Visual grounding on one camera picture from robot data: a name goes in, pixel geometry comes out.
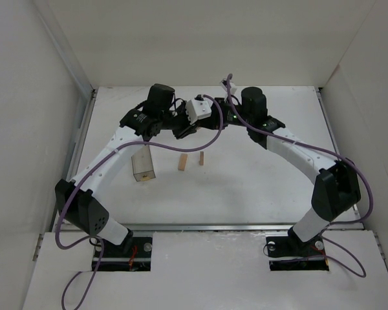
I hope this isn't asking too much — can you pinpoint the white foam front board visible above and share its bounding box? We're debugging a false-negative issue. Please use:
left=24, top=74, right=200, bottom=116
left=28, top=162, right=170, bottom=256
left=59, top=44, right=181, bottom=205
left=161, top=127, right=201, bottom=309
left=24, top=231, right=388, bottom=309

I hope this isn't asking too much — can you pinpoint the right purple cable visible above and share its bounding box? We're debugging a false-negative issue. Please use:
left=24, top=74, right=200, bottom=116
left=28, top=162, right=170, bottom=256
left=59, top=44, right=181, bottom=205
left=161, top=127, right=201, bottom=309
left=224, top=73, right=374, bottom=278

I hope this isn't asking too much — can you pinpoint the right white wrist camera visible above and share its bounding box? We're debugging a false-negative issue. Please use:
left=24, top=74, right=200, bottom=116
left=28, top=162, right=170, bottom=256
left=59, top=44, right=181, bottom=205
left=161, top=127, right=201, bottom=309
left=220, top=79, right=237, bottom=96

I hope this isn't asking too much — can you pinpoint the clear plastic box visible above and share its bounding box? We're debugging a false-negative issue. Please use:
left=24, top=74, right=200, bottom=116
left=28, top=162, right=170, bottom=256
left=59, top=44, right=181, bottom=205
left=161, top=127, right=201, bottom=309
left=131, top=145, right=156, bottom=182

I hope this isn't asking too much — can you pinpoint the purple cable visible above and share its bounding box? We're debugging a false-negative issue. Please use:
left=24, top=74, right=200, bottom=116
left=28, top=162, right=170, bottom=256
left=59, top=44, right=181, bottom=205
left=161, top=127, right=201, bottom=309
left=224, top=73, right=374, bottom=278
left=54, top=94, right=223, bottom=303

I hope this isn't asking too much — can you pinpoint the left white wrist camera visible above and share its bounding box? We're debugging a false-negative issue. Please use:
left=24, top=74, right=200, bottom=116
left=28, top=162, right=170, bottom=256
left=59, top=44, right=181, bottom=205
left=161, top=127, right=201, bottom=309
left=186, top=99, right=212, bottom=125

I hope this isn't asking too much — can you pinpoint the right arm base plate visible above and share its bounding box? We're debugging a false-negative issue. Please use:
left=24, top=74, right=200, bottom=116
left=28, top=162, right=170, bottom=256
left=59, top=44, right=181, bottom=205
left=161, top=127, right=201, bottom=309
left=263, top=236, right=329, bottom=271

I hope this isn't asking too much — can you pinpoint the front aluminium rail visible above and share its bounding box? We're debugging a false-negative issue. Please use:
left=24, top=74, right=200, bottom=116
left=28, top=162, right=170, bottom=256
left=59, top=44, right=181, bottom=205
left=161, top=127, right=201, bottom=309
left=61, top=223, right=365, bottom=232

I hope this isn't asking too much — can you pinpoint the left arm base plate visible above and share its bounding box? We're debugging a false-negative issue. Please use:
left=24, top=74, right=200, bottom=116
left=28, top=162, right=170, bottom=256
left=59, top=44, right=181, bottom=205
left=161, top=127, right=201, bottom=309
left=98, top=236, right=153, bottom=272

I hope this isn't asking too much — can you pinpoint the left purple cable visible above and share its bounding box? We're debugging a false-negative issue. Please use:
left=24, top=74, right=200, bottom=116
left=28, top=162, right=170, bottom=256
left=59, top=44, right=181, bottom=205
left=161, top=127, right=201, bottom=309
left=54, top=94, right=223, bottom=303

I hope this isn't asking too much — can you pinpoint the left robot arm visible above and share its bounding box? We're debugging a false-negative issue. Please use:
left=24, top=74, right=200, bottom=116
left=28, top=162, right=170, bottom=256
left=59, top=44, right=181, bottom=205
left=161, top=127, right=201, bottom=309
left=55, top=83, right=191, bottom=254

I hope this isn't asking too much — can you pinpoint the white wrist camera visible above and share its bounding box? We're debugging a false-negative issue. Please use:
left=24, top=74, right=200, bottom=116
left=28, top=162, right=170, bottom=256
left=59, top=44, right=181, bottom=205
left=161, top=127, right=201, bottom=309
left=220, top=79, right=237, bottom=96
left=186, top=99, right=212, bottom=125

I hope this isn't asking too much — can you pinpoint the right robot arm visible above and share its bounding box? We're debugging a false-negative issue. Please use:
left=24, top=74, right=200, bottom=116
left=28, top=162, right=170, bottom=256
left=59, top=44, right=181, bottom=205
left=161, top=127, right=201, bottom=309
left=200, top=87, right=361, bottom=256

